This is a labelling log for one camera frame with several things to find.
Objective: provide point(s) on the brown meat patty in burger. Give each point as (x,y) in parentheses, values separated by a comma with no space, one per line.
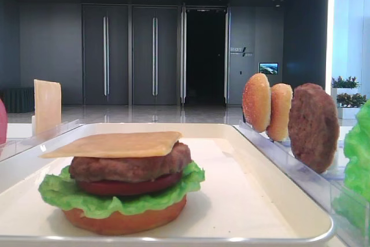
(132,170)

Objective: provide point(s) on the yellow cheese slice on burger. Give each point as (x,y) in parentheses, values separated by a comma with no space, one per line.
(119,145)

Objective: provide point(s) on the red tomato slice in burger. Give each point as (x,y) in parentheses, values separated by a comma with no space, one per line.
(116,188)

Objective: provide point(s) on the upright brown meat patty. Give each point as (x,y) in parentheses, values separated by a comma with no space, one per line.
(313,127)

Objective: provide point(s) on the upright yellow cheese slice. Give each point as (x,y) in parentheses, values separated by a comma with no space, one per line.
(47,96)

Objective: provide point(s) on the green lettuce leaf in burger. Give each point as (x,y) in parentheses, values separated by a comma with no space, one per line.
(62,191)

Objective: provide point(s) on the upright red tomato slice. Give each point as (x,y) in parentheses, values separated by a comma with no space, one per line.
(3,123)

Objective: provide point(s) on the upright green lettuce leaf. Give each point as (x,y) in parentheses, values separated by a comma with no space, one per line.
(356,149)

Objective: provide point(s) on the upright golden bun top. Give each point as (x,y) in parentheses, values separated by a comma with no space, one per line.
(256,102)

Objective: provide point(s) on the dark double door middle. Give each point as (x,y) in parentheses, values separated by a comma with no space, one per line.
(154,56)

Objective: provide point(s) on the dark double door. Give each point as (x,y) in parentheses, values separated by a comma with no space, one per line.
(154,56)
(105,44)

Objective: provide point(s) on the upright bun slice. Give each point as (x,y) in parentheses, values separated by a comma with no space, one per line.
(281,96)

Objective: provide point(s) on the white rectangular serving tray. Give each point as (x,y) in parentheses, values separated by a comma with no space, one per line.
(245,199)

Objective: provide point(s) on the dark double door left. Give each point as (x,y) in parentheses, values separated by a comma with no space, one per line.
(105,44)

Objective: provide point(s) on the bottom burger bun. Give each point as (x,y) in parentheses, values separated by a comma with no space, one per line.
(119,224)

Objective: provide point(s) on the white planter with flowers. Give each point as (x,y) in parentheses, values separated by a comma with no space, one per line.
(347,96)

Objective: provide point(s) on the clear acrylic rack left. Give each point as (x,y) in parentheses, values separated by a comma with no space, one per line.
(21,137)

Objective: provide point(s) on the clear acrylic rack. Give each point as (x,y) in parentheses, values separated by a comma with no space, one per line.
(21,137)
(322,188)

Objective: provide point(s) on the clear acrylic rack right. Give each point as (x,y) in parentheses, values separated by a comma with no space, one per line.
(322,188)

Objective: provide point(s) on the wall sign lettering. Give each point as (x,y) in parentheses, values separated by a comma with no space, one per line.
(241,51)

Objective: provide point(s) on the small wall screen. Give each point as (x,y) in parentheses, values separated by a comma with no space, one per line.
(269,68)

